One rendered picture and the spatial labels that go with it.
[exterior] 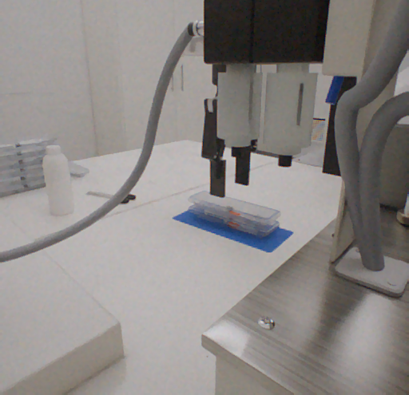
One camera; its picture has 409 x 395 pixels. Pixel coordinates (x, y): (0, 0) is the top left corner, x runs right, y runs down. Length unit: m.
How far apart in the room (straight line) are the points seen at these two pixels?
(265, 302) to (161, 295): 0.31
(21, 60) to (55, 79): 0.24
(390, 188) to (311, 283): 0.14
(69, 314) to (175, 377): 0.13
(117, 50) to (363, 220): 2.25
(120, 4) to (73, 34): 0.47
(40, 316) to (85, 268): 0.17
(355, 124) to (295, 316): 0.10
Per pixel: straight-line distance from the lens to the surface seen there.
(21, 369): 0.36
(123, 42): 2.41
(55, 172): 0.73
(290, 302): 0.18
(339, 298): 0.19
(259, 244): 0.60
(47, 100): 2.61
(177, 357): 0.39
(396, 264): 0.22
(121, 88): 2.38
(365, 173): 0.19
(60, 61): 2.65
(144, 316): 0.44
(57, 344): 0.37
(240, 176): 0.66
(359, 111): 0.19
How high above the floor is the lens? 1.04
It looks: 20 degrees down
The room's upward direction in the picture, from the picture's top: straight up
